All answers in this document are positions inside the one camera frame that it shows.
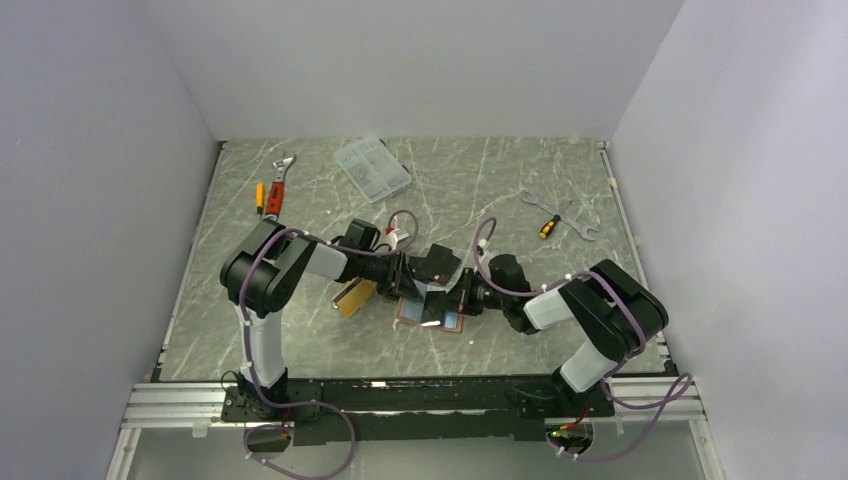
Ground clear plastic screw box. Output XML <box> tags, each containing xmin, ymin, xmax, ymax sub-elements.
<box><xmin>333</xmin><ymin>137</ymin><xmax>412</xmax><ymax>203</ymax></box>

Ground red handled adjustable wrench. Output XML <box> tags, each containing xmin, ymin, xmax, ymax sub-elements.
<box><xmin>263</xmin><ymin>154</ymin><xmax>296</xmax><ymax>219</ymax></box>

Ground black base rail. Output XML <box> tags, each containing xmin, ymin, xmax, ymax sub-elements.
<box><xmin>221</xmin><ymin>374</ymin><xmax>615</xmax><ymax>446</ymax></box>

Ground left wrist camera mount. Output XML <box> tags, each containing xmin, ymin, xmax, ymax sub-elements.
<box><xmin>385</xmin><ymin>223</ymin><xmax>411</xmax><ymax>250</ymax></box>

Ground black VIP card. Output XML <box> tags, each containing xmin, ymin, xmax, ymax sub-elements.
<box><xmin>420</xmin><ymin>291</ymin><xmax>459</xmax><ymax>330</ymax></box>

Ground silver open end wrench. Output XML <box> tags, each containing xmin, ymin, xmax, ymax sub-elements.
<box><xmin>521</xmin><ymin>190</ymin><xmax>597</xmax><ymax>241</ymax></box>

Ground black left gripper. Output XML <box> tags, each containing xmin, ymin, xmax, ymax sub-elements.
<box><xmin>359</xmin><ymin>250</ymin><xmax>423</xmax><ymax>305</ymax></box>

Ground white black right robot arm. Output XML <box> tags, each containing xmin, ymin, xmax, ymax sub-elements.
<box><xmin>425</xmin><ymin>254</ymin><xmax>669</xmax><ymax>415</ymax></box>

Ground black card stack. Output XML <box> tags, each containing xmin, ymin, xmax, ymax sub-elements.
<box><xmin>409</xmin><ymin>243</ymin><xmax>461</xmax><ymax>285</ymax></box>

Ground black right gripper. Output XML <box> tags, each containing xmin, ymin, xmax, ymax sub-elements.
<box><xmin>435</xmin><ymin>268</ymin><xmax>510</xmax><ymax>317</ymax></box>

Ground yellow black screwdriver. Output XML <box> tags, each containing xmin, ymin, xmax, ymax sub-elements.
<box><xmin>537</xmin><ymin>202</ymin><xmax>563</xmax><ymax>239</ymax></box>

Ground tan leather card holder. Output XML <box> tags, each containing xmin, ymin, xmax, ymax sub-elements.
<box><xmin>393</xmin><ymin>281</ymin><xmax>464</xmax><ymax>333</ymax></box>

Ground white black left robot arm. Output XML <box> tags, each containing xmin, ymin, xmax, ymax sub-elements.
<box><xmin>220</xmin><ymin>218</ymin><xmax>424</xmax><ymax>420</ymax></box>

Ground small yellow handled screwdriver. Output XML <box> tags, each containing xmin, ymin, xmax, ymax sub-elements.
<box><xmin>255</xmin><ymin>183</ymin><xmax>265</xmax><ymax>216</ymax></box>

